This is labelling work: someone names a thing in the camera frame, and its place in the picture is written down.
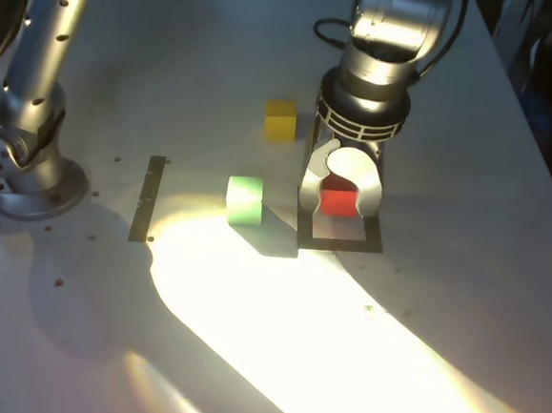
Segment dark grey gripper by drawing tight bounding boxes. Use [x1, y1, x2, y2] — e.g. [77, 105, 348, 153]
[297, 121, 389, 219]

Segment red cube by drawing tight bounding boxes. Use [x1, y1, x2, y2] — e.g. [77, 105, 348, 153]
[319, 174, 361, 218]

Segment yellow cube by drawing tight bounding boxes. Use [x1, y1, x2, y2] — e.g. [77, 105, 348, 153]
[262, 98, 298, 144]

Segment green cube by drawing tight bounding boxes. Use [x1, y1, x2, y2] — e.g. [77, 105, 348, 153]
[223, 174, 266, 229]

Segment black tape square outline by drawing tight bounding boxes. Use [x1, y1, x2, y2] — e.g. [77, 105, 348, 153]
[294, 183, 388, 256]

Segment black tape strip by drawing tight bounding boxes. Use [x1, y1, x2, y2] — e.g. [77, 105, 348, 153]
[128, 154, 167, 245]

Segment blue object beside table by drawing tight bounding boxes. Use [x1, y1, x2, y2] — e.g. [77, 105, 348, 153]
[518, 84, 552, 141]

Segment black cable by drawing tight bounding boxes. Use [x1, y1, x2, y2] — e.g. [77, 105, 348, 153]
[311, 16, 355, 50]
[409, 0, 471, 85]

